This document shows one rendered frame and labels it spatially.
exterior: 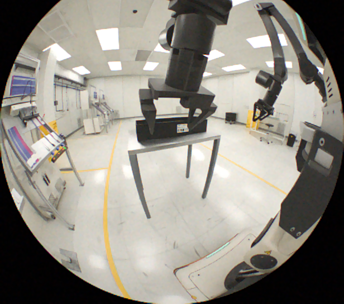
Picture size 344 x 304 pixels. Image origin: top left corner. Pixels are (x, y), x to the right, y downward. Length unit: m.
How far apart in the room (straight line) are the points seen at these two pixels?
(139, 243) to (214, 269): 0.64
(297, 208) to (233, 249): 0.69
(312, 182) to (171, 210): 1.15
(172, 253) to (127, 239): 0.41
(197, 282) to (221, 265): 0.17
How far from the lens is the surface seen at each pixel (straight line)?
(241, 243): 0.89
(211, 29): 0.15
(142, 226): 1.15
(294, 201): 0.20
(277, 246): 0.34
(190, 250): 1.07
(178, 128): 0.73
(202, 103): 0.16
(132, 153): 0.59
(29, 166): 1.11
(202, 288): 0.82
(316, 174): 0.18
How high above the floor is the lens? 1.05
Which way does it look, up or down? 17 degrees down
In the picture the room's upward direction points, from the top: straight up
